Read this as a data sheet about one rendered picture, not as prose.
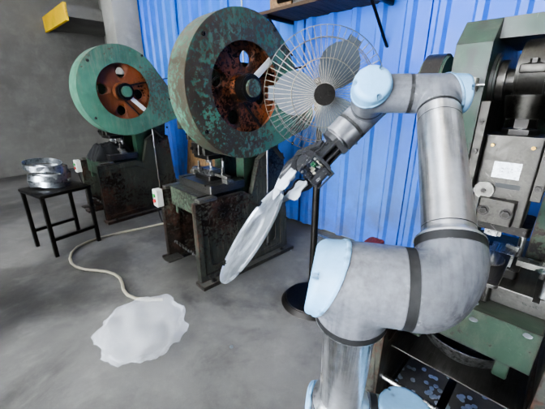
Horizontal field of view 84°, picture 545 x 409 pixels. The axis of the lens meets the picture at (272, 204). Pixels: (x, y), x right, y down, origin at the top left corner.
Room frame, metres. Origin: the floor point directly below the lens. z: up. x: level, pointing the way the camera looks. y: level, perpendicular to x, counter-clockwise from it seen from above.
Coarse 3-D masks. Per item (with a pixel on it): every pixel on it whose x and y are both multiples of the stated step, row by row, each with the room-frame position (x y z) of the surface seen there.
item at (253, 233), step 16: (272, 192) 0.83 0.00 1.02; (256, 208) 0.87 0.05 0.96; (272, 208) 0.71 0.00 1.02; (256, 224) 0.72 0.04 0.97; (272, 224) 0.62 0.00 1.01; (240, 240) 0.80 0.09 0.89; (256, 240) 0.65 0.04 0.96; (240, 256) 0.68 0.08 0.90; (224, 272) 0.72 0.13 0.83; (240, 272) 0.59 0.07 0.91
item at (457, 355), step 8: (432, 336) 0.95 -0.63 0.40; (440, 336) 1.04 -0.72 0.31; (440, 344) 0.91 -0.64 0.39; (448, 352) 0.89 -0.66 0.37; (456, 352) 0.87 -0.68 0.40; (456, 360) 0.89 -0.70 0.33; (464, 360) 0.85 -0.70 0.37; (472, 360) 0.84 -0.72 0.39; (480, 360) 0.83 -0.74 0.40; (488, 360) 0.82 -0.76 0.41
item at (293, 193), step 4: (296, 180) 0.75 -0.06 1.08; (300, 180) 0.74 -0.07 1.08; (304, 180) 0.75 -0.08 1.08; (296, 184) 0.74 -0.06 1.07; (300, 184) 0.74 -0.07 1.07; (304, 184) 0.73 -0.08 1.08; (292, 188) 0.74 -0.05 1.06; (296, 188) 0.74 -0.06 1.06; (300, 188) 0.72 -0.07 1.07; (288, 192) 0.74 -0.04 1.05; (292, 192) 0.74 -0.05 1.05; (296, 192) 0.72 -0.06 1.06; (300, 192) 0.71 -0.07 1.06; (284, 196) 0.73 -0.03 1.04; (288, 196) 0.73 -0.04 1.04; (292, 196) 0.72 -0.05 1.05; (296, 196) 0.71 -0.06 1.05; (284, 200) 0.73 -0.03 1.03
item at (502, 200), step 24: (504, 144) 0.94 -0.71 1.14; (528, 144) 0.90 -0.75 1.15; (480, 168) 0.97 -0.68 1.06; (504, 168) 0.93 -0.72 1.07; (528, 168) 0.89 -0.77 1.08; (480, 192) 0.95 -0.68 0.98; (504, 192) 0.92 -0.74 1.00; (528, 192) 0.88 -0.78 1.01; (480, 216) 0.93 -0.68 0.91; (504, 216) 0.87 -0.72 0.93
